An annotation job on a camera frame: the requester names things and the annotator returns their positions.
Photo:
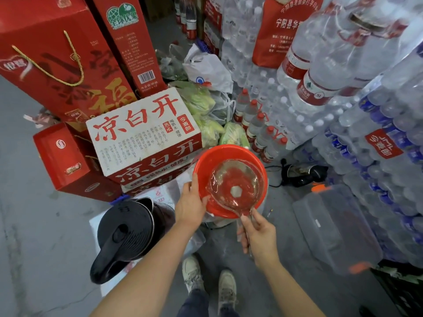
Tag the person's right thumb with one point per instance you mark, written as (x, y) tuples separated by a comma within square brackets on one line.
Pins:
[(246, 225)]

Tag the person's right shoe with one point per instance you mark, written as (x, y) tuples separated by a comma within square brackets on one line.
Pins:
[(227, 288)]

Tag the person's left hand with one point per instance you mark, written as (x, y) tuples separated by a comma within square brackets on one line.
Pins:
[(189, 207)]

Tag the person's right hand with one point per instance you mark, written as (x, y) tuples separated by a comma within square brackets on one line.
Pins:
[(262, 239)]

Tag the red-cap water bottle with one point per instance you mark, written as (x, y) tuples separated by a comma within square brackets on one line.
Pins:
[(256, 128), (263, 139), (249, 116), (241, 105), (272, 150)]

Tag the stack of blue-label bottle packs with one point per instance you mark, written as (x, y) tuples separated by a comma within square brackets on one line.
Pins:
[(390, 151)]

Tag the red plastic basin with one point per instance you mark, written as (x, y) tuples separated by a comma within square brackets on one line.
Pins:
[(211, 163)]

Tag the black plastic crate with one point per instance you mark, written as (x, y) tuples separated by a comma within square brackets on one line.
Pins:
[(405, 290)]

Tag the clear plastic ladle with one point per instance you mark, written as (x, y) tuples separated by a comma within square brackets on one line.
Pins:
[(231, 174)]

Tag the stack of clear bottle packs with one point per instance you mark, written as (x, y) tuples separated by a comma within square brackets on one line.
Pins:
[(239, 26)]

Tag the person's left thumb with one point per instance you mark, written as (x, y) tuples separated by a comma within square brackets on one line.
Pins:
[(204, 202)]

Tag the blue plastic basket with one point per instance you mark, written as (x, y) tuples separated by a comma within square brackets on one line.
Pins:
[(203, 46)]

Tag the person's left middle finger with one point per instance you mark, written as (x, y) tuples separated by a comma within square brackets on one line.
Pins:
[(186, 188)]

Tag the person's left forearm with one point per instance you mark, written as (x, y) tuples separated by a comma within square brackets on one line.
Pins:
[(148, 277)]

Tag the clear storage box orange clips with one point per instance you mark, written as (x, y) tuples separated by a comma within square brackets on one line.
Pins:
[(333, 227)]

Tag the black electric kettle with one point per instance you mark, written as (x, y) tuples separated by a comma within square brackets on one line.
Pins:
[(127, 232)]

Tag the small red gift box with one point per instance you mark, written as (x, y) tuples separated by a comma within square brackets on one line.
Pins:
[(66, 158)]

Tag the pack of white-cap water bottles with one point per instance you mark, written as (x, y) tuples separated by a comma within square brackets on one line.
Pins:
[(290, 118)]

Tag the white plastic bag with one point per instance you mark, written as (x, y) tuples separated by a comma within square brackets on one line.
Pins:
[(206, 69)]

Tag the tall red gift box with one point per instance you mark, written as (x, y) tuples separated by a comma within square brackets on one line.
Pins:
[(129, 42)]

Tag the person's blue jeans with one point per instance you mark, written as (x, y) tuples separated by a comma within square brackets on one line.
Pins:
[(195, 305)]

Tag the pink ribbon scraps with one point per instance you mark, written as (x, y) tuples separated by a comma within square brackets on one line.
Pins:
[(41, 118)]

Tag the white red-print cardboard box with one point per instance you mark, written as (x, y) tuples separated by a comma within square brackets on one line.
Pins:
[(142, 135), (158, 181)]

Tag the red printed bag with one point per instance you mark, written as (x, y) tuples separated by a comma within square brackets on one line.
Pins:
[(284, 32)]

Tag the person's shoe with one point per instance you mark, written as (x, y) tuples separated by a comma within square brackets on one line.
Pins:
[(227, 288), (193, 272)]

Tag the row of red-label bottles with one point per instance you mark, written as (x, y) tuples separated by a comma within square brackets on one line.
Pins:
[(186, 16)]

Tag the bag of green vegetables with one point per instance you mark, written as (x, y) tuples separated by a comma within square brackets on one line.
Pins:
[(201, 105)]

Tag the person's left shoe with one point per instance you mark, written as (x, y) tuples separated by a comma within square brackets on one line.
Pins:
[(193, 272)]

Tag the person's right forearm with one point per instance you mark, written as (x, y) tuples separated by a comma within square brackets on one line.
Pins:
[(290, 290)]

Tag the large red-label water jug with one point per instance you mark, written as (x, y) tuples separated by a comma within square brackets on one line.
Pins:
[(300, 49), (380, 52), (330, 69)]

